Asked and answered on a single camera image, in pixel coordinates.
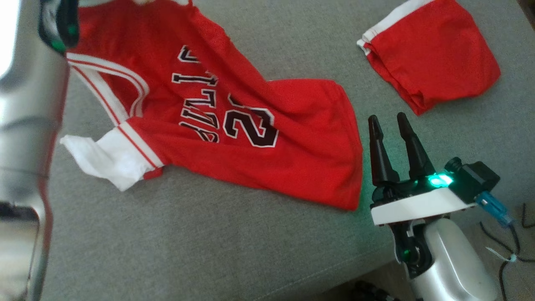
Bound red shorts white side stripe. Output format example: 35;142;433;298
356;0;502;117

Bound grey fabric sofa seat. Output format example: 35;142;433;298
40;0;535;301

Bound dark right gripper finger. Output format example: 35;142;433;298
367;115;400;187
396;112;436;181

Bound red basketball jersey white sleeves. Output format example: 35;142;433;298
60;0;364;211

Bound right blue-plug black cable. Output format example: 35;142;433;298
476;191;535;301

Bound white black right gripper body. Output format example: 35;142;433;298
370;173;477;227

